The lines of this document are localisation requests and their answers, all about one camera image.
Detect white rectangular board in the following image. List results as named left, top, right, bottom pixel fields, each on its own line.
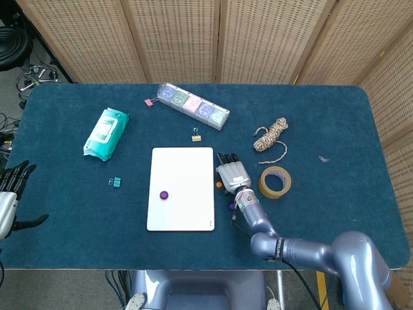
left=146, top=147, right=216, bottom=233

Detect woven folding screen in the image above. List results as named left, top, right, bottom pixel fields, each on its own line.
left=14, top=0, right=413, bottom=291

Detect floor cable tangle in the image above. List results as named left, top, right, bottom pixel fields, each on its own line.
left=0, top=112, right=19, bottom=162

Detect black stool with chrome base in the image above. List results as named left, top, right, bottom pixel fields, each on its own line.
left=0, top=25, right=62, bottom=107

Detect black cables under table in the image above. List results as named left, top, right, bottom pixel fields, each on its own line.
left=105, top=270, right=132, bottom=307

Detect brown cardboard box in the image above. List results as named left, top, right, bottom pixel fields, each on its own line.
left=390, top=274, right=408, bottom=306

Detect white table leg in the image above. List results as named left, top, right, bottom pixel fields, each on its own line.
left=276, top=270, right=285, bottom=302

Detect brown packing tape roll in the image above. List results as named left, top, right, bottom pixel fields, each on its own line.
left=257, top=165, right=292, bottom=200

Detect braided rope bundle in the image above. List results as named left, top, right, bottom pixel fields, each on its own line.
left=252, top=117, right=289, bottom=165

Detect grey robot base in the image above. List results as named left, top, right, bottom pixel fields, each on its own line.
left=124, top=269, right=283, bottom=310

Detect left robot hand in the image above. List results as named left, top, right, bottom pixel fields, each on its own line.
left=0, top=160, right=50, bottom=242

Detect clear box of sticky notes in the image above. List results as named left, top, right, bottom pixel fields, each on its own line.
left=156, top=83, right=231, bottom=132

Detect teal wet wipes pack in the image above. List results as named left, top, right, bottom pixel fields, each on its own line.
left=83, top=107, right=130, bottom=163

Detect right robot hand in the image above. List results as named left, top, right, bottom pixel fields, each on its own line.
left=214, top=152, right=252, bottom=195

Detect blue felt table mat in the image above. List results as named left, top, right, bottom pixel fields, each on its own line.
left=0, top=83, right=404, bottom=271

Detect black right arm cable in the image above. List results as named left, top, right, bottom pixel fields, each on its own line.
left=230, top=209, right=321, bottom=310

